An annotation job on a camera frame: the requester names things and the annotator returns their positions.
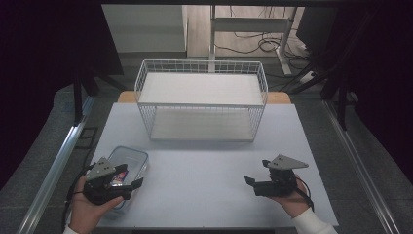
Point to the white desk frame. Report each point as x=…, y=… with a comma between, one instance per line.
x=250, y=24

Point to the white power strip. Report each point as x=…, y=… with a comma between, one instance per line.
x=307, y=77

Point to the clear plastic container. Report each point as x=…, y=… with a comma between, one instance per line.
x=131, y=161

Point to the person's right hand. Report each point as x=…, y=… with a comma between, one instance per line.
x=293, y=201

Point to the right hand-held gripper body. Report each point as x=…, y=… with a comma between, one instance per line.
x=277, y=183

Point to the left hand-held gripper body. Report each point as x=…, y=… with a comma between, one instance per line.
x=100, y=191

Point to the wooden table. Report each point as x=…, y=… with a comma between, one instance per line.
x=125, y=97

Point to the black metal stand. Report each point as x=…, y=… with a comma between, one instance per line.
x=342, y=104
x=78, y=97

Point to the aluminium rail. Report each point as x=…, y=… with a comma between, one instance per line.
x=357, y=159
x=55, y=162

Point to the dark snack packet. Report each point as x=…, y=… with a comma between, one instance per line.
x=119, y=178

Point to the person's left hand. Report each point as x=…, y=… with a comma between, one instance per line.
x=85, y=213

